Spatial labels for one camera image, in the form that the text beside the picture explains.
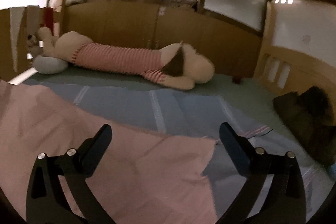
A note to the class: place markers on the dark cloth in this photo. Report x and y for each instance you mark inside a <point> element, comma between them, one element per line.
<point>307,113</point>

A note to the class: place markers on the small plush toy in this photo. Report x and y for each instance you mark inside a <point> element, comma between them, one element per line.
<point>32,41</point>

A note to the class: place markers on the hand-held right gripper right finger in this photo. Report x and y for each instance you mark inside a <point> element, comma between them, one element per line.
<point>233,149</point>

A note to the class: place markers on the grey round pillow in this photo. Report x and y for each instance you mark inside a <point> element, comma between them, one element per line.
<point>50,65</point>

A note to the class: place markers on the long plush dog striped shirt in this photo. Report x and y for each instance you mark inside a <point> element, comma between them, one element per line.
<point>118,58</point>

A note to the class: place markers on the brown wooden side panel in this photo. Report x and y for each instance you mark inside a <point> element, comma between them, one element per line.
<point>131,22</point>

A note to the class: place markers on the green bed sheet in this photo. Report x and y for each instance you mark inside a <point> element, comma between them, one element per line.
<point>244,95</point>

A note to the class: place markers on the wooden slatted footboard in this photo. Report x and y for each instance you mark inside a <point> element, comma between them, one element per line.
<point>296,64</point>

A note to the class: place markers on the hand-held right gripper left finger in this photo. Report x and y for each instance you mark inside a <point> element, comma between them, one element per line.
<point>95,149</point>

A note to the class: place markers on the blue bed blanket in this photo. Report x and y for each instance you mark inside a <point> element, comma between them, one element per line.
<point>183,108</point>

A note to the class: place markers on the small dark red object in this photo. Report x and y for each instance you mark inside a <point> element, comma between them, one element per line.
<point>237,79</point>

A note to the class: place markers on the red hanging object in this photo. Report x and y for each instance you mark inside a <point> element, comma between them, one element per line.
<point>48,16</point>

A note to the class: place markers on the wooden slatted bed rail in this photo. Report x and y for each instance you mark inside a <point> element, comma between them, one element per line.
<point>8,43</point>

